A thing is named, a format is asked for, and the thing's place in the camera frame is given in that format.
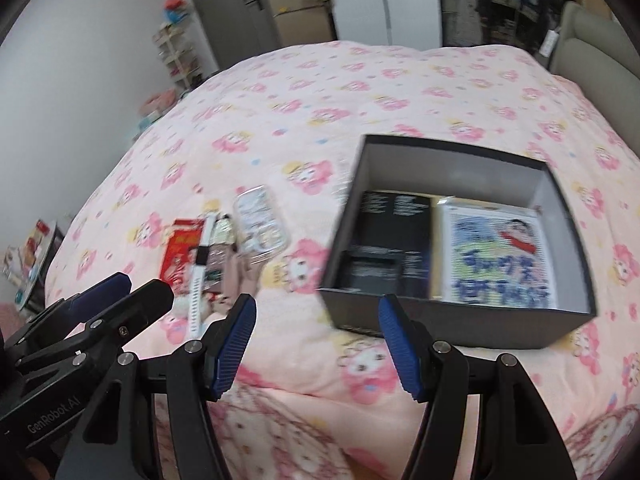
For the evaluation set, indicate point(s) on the pink toy pile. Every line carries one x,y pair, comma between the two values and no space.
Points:
157,107

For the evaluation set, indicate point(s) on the dark package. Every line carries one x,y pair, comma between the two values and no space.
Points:
390,240

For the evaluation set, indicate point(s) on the red packet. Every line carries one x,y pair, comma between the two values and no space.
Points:
177,255

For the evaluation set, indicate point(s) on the beige box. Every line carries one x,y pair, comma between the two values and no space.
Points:
436,260

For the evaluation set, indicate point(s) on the grey door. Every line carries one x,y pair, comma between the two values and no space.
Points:
225,5

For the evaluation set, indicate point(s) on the white watch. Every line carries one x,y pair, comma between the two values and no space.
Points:
197,285

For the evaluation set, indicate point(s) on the pink printed blanket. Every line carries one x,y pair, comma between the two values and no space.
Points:
350,110

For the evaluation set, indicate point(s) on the white storage shelf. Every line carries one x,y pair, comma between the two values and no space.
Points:
177,57

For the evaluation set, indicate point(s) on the black cardboard box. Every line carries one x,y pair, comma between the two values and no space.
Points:
450,170

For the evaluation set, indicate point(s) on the white wardrobe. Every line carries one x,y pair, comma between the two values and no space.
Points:
380,0

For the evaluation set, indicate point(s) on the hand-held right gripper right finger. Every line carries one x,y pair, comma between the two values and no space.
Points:
400,345

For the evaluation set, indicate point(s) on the cluttered side table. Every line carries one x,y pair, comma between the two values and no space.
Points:
30,260

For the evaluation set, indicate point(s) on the clear cartoon case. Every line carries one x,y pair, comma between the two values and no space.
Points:
260,220

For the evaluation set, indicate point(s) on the white power strip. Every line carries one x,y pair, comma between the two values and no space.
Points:
548,42

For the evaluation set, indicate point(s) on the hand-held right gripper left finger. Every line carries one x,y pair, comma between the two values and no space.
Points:
232,345

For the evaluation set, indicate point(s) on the beige headboard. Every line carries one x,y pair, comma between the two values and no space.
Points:
595,55

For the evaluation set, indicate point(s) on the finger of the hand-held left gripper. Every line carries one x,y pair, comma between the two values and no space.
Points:
145,302
112,287

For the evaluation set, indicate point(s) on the red and blue plush toy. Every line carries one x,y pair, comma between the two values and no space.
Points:
176,7

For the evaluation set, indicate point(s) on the dark bookshelf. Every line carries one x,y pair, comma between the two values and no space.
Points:
500,0

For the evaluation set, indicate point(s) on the cartoon bead sheet packet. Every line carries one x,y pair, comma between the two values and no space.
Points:
495,260

